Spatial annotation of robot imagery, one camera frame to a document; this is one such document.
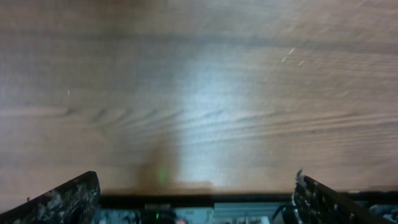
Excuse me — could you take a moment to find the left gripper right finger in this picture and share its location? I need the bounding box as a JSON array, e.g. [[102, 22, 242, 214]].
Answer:
[[292, 170, 395, 224]]

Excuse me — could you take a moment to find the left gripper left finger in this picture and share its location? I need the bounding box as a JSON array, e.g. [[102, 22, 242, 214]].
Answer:
[[1, 171, 100, 224]]

